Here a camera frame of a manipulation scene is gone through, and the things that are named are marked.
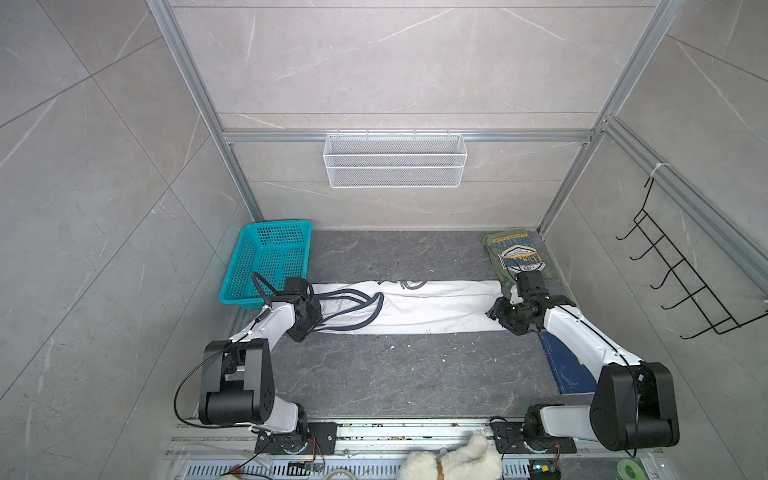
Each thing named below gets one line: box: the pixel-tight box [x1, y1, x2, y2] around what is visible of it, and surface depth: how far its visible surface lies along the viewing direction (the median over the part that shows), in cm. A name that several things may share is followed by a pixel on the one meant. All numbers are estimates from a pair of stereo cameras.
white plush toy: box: [397, 434, 502, 480], surface depth 63 cm
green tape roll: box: [617, 459, 644, 480], surface depth 71 cm
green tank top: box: [483, 231, 552, 296], surface depth 110 cm
